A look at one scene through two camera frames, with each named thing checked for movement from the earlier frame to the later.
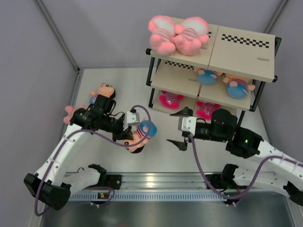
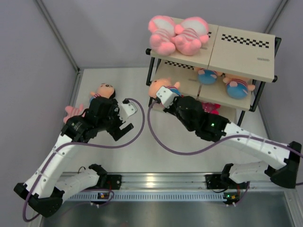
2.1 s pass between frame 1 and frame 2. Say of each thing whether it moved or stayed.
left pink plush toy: stayed
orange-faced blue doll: moved
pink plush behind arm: stayed
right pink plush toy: stayed
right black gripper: moved
